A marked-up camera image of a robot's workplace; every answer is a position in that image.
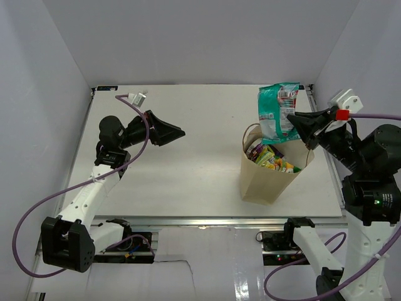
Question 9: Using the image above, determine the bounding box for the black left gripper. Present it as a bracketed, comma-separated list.
[118, 110, 185, 150]

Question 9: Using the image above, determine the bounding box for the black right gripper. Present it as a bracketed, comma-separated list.
[288, 106, 368, 172]

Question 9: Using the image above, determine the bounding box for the teal tissue packet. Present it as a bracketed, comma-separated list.
[258, 82, 300, 145]

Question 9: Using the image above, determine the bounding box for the green Fox's candy bag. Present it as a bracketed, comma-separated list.
[254, 145, 301, 173]

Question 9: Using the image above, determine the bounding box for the purple Fox's candy bag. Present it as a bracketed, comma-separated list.
[245, 144, 269, 162]

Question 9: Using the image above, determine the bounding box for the brown paper bag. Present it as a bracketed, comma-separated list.
[239, 123, 315, 205]

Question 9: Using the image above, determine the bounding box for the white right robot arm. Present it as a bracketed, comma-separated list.
[283, 108, 400, 300]

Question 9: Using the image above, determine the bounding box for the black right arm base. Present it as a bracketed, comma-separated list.
[255, 231, 309, 266]

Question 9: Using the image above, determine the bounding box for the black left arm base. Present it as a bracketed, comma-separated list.
[100, 232, 153, 254]

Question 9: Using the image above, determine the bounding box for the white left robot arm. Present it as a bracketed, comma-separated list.
[41, 110, 185, 273]

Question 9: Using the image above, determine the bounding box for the dark blue logo sticker left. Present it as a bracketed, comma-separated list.
[96, 85, 118, 91]

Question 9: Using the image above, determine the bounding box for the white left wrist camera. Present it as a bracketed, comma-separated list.
[127, 90, 147, 108]

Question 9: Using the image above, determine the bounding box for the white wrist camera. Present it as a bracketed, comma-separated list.
[127, 90, 147, 108]
[326, 88, 363, 132]

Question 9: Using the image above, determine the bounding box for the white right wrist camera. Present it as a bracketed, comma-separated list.
[326, 88, 363, 132]

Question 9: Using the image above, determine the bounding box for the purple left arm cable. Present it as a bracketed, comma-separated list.
[13, 94, 156, 279]

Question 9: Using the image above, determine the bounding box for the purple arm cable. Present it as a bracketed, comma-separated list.
[263, 113, 401, 300]
[13, 94, 156, 279]

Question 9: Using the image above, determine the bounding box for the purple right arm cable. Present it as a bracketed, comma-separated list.
[263, 113, 401, 300]

